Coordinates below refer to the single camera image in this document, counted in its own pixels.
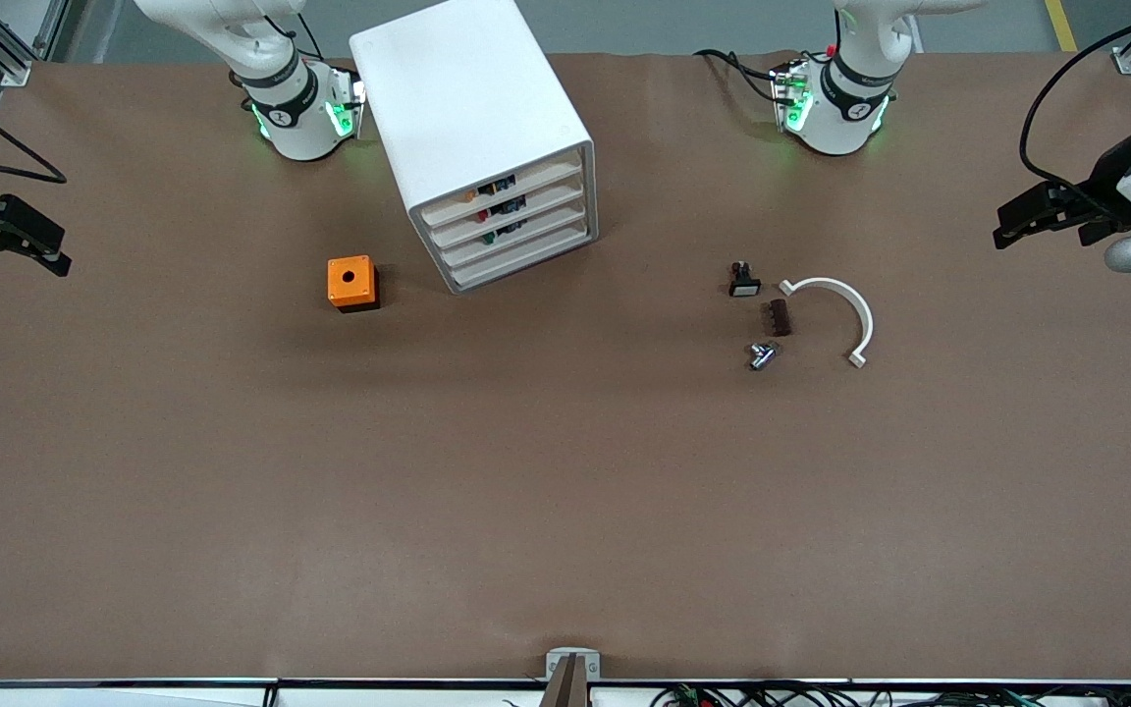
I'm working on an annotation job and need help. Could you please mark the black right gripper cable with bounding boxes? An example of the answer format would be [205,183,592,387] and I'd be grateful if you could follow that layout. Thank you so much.
[0,79,68,186]

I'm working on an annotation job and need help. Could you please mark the white plastic cabinet drawer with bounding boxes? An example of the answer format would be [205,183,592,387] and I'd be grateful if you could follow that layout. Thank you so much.
[438,203,592,273]
[448,226,596,293]
[428,180,590,252]
[418,157,588,232]

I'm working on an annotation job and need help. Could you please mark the brown camera post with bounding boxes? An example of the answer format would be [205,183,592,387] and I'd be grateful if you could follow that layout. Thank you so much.
[538,656,592,707]

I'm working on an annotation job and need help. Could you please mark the orange button enclosure box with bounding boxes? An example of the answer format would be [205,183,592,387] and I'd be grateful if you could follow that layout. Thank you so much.
[327,255,381,314]

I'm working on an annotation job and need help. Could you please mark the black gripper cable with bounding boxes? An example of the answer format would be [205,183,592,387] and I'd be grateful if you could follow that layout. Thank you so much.
[0,79,68,186]
[1018,0,1131,197]

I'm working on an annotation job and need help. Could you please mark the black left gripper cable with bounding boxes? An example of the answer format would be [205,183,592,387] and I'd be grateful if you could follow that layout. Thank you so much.
[1018,0,1131,197]

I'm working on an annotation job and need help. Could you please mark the white drawer cabinet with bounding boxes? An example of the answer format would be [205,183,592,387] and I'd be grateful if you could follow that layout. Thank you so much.
[349,0,599,296]

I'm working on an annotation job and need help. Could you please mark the white curved plastic bracket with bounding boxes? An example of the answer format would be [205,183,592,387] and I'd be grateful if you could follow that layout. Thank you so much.
[779,277,875,370]

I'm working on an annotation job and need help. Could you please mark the black base power cable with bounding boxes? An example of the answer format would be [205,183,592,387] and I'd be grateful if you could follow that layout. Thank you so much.
[693,47,784,104]

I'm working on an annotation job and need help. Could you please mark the brown table cover mat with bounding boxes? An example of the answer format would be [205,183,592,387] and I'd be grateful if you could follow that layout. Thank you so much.
[0,49,1131,683]

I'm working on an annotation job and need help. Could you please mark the black cable bundle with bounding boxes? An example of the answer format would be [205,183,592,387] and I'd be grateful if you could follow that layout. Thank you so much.
[649,680,1131,707]

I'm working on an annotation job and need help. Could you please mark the grey metal mount bracket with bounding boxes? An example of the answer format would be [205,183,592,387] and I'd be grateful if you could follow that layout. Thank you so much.
[544,647,602,681]

